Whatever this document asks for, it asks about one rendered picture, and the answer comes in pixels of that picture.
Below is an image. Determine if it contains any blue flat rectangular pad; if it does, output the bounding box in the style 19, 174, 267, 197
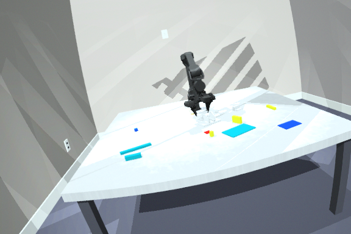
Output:
278, 120, 301, 130

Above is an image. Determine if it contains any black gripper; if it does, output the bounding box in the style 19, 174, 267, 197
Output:
184, 90, 216, 116

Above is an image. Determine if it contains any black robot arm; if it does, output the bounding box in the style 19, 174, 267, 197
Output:
180, 52, 213, 103

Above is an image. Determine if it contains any cyan flat plate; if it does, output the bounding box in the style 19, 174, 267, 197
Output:
222, 123, 256, 138

